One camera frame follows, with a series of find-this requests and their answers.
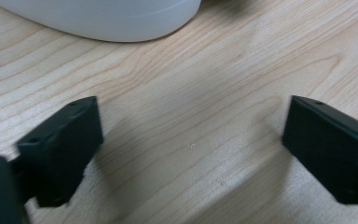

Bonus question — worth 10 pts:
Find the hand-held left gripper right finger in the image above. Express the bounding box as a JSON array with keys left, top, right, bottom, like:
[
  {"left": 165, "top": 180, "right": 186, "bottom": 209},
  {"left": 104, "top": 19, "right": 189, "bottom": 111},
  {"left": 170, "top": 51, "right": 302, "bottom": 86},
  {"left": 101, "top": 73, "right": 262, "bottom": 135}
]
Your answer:
[{"left": 282, "top": 94, "right": 358, "bottom": 205}]

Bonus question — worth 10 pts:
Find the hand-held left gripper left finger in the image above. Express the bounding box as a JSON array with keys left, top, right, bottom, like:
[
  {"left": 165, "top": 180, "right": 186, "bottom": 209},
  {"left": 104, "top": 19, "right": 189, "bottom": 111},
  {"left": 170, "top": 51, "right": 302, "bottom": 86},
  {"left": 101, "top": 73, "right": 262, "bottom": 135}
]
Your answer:
[{"left": 16, "top": 95, "right": 104, "bottom": 208}]

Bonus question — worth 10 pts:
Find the white plastic trash bin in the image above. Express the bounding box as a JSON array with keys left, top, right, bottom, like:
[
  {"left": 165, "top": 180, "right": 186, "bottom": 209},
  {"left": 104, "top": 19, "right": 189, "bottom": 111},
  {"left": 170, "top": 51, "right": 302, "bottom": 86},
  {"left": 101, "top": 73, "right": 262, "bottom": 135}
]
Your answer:
[{"left": 0, "top": 0, "right": 202, "bottom": 43}]

